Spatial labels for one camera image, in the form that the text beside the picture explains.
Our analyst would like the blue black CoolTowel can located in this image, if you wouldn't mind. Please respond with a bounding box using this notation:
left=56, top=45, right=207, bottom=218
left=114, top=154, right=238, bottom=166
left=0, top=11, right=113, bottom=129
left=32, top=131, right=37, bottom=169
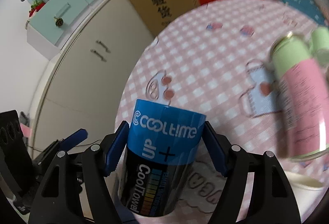
left=119, top=99, right=206, bottom=217

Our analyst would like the small green paper cup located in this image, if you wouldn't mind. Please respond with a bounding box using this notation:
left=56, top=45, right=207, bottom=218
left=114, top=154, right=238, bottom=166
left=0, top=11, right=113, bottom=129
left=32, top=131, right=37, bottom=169
left=309, top=27, right=329, bottom=67

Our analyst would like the pink checkered tablecloth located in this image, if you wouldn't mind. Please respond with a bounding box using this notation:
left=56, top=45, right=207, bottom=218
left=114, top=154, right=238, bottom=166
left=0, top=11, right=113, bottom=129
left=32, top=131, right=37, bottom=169
left=114, top=0, right=329, bottom=224

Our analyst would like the strawberry plush toy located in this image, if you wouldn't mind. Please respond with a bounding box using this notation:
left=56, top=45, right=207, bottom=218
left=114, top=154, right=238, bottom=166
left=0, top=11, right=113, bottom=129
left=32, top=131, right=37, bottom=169
left=25, top=0, right=46, bottom=29

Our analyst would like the teal candy print bedsheet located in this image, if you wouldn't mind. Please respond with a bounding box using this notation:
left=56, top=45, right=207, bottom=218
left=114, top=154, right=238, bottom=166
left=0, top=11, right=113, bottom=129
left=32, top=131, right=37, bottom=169
left=279, top=0, right=328, bottom=26

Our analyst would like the cream curved cabinet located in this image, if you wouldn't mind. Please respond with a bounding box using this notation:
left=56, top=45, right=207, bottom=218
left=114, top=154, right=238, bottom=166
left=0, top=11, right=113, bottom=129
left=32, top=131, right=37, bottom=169
left=28, top=0, right=153, bottom=157

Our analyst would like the pink green clear canister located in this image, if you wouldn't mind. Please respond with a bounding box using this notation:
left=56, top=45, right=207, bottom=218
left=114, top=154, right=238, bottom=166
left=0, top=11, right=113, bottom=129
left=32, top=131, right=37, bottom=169
left=269, top=31, right=328, bottom=162

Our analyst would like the white paper cup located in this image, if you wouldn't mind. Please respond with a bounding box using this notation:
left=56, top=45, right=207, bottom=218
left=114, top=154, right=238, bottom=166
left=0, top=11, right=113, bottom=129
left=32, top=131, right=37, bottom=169
left=284, top=171, right=327, bottom=222

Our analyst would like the mint drawer cabinet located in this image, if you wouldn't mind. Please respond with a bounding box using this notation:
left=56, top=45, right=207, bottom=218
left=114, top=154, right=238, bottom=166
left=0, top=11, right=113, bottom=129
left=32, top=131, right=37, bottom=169
left=27, top=0, right=105, bottom=60

